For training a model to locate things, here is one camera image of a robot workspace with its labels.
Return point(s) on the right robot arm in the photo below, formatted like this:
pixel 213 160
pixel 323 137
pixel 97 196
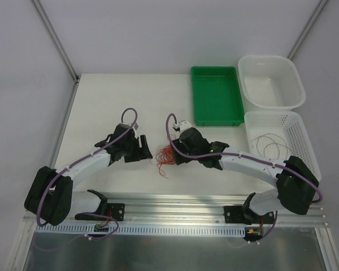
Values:
pixel 293 184

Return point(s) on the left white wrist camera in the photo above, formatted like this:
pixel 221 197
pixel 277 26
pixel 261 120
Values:
pixel 134 126

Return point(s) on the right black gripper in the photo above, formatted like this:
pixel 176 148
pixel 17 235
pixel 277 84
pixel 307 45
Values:
pixel 178 154

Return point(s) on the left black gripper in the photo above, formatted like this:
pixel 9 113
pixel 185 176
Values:
pixel 138 149

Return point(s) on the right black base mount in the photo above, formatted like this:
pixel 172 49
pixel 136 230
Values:
pixel 235 215

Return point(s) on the white perforated basket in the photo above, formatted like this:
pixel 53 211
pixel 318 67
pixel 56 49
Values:
pixel 279 135

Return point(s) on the white slotted cable duct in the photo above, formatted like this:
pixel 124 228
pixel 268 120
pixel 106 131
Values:
pixel 143 229

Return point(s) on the green plastic tray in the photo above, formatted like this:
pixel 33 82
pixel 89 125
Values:
pixel 216 96

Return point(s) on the right aluminium corner post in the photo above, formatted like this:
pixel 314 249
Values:
pixel 311 21

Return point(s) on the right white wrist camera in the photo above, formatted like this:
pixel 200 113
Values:
pixel 181 126

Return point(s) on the aluminium rail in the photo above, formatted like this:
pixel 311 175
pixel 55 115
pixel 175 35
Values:
pixel 194 210

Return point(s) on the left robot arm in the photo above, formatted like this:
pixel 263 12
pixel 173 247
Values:
pixel 51 196

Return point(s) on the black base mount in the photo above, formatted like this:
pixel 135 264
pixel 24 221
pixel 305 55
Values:
pixel 235 215
pixel 104 210

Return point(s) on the white plastic tub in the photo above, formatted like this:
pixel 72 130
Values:
pixel 270 82

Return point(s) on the left aluminium corner post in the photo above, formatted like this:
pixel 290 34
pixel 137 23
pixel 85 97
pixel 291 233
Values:
pixel 45 20

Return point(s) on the aluminium corner post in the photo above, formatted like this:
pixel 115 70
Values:
pixel 311 21
pixel 45 20

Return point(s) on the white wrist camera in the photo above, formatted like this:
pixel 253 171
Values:
pixel 134 126
pixel 181 126

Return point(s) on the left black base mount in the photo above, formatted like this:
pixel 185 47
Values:
pixel 104 210

